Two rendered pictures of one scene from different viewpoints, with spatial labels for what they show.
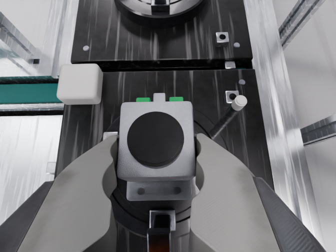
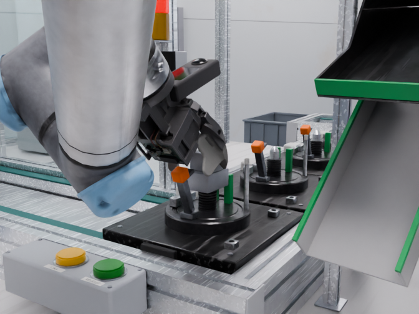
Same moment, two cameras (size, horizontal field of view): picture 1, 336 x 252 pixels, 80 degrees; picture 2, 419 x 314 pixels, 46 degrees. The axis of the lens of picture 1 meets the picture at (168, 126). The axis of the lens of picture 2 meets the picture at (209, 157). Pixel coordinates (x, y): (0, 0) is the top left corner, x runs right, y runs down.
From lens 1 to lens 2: 0.74 m
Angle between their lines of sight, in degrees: 64
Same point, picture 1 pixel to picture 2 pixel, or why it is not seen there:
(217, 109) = (261, 215)
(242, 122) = (272, 222)
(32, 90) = (161, 199)
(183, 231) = (195, 221)
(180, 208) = (201, 217)
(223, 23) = (301, 199)
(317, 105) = (391, 296)
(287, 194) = (275, 250)
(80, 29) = not seen: hidden behind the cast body
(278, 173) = (277, 244)
